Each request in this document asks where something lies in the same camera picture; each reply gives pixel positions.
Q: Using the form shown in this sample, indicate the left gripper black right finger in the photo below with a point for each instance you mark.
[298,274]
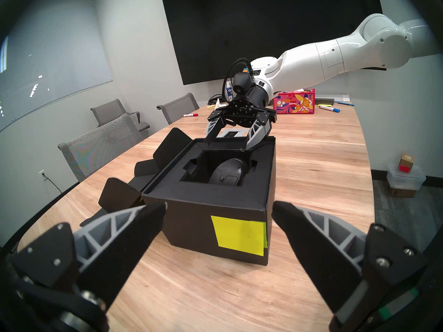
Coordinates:
[325,255]

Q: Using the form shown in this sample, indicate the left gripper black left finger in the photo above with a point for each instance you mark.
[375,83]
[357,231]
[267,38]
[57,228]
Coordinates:
[117,238]

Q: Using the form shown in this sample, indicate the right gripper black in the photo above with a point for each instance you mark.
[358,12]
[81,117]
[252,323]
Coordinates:
[242,111]

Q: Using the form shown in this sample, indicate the black Logitech computer mouse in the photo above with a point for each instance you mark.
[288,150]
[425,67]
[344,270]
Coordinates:
[228,172]

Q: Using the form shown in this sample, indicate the black cardboard box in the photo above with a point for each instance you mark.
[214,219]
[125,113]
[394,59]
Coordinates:
[193,213]

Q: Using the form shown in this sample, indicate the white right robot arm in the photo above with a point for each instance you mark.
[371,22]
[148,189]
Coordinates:
[328,58]

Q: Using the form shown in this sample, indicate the colourful Kleenex tissue box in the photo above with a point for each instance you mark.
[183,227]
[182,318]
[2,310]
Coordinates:
[294,102]

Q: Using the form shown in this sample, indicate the small cardboard box red label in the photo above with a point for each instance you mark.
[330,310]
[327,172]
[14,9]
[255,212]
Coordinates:
[405,162]

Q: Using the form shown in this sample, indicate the silver table power outlet panel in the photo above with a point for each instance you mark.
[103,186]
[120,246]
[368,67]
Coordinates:
[232,134]

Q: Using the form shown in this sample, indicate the crumpled white tissue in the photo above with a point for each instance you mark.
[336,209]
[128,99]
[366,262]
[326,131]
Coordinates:
[214,104]

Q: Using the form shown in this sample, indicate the Expo cleaner spray bottle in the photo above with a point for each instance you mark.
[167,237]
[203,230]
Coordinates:
[228,92]

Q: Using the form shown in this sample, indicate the red whiteboard marker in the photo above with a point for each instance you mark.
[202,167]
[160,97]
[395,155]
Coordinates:
[190,115]

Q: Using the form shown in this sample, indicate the grey plain mesh chair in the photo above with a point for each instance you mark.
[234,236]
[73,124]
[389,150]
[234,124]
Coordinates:
[178,108]

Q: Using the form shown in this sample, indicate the neon yellow sticky note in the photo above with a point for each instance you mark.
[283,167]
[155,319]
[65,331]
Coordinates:
[238,234]
[266,236]

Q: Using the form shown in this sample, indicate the black whiteboard eraser block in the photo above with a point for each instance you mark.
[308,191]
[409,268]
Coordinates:
[324,101]

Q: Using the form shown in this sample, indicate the grey ribbed mesh chair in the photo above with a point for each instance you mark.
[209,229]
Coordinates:
[100,144]

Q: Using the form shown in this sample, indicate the blue whiteboard marker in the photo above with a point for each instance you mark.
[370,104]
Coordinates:
[328,108]

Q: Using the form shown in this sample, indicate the clear plastic storage bin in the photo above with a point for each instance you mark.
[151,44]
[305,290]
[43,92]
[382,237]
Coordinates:
[406,181]

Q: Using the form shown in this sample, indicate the blue flat packet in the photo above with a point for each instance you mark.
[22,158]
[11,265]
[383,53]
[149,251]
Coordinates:
[344,103]

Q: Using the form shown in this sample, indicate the grey office chair with armrests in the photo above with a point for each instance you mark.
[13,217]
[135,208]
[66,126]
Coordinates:
[110,111]

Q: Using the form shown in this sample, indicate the large black wall television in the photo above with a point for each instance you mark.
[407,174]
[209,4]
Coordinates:
[277,23]

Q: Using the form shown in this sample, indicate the wide glass wall whiteboard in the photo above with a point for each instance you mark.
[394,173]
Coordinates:
[52,58]

